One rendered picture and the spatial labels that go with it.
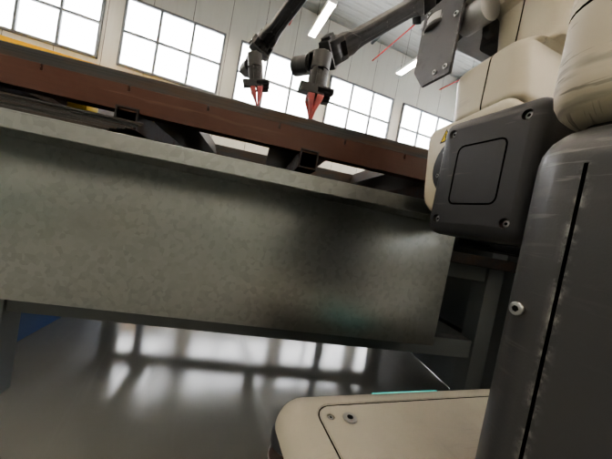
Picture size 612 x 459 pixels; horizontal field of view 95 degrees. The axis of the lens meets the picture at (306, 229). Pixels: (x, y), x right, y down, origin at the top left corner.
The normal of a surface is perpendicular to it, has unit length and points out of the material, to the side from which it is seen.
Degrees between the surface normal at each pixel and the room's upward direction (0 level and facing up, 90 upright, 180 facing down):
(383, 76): 90
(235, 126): 90
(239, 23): 90
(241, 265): 90
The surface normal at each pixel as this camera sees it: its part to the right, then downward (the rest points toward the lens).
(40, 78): 0.18, 0.07
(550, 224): -0.95, -0.17
